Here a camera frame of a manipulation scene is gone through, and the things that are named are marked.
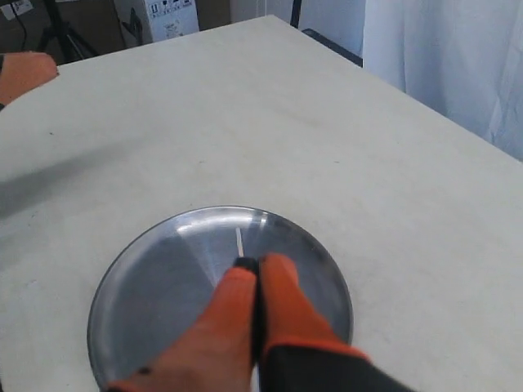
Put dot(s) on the round stainless steel plate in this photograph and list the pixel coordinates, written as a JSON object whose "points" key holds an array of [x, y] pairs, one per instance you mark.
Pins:
{"points": [[162, 281]]}

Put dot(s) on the black tripod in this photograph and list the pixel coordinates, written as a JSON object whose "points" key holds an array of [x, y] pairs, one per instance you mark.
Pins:
{"points": [[73, 46]]}

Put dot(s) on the white backdrop curtain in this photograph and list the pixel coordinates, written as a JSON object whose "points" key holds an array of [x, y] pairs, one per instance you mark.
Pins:
{"points": [[461, 58]]}

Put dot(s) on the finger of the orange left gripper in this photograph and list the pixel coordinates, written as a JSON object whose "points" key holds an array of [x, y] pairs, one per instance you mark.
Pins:
{"points": [[22, 72]]}

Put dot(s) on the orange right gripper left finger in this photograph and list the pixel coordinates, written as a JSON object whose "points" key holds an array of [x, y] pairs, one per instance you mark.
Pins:
{"points": [[216, 352]]}

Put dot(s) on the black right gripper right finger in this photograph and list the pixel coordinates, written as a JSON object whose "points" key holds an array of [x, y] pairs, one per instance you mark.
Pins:
{"points": [[300, 351]]}

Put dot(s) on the white cardboard box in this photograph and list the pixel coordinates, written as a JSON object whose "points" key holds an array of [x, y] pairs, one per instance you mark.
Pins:
{"points": [[147, 21]]}

